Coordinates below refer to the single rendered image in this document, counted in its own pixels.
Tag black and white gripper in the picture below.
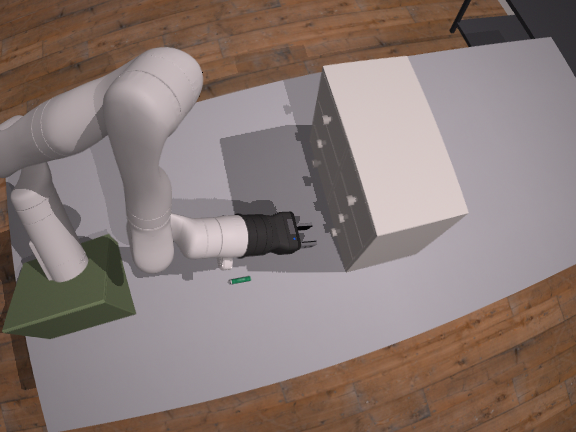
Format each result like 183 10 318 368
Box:
213 212 317 271

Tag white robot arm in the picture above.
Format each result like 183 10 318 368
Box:
0 47 222 282

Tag white chest of drawers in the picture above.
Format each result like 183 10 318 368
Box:
309 56 469 272

